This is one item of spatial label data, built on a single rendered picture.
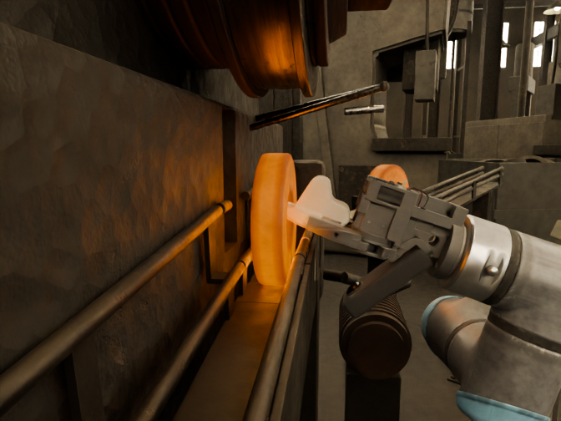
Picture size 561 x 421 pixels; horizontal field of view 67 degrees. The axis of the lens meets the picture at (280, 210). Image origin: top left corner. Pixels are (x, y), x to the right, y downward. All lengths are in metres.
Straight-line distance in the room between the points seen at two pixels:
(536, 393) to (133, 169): 0.45
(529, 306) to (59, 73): 0.47
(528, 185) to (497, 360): 2.18
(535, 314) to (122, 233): 0.42
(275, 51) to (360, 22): 2.89
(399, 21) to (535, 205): 1.49
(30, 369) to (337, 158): 3.08
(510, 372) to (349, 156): 2.75
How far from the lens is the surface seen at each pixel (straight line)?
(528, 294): 0.52
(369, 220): 0.48
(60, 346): 0.21
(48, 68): 0.23
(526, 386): 0.54
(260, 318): 0.43
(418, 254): 0.50
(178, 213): 0.36
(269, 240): 0.44
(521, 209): 2.67
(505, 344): 0.54
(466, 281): 0.50
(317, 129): 3.26
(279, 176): 0.45
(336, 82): 3.25
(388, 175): 0.94
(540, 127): 4.39
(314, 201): 0.48
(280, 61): 0.43
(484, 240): 0.50
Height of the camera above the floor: 0.82
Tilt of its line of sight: 8 degrees down
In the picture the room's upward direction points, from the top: straight up
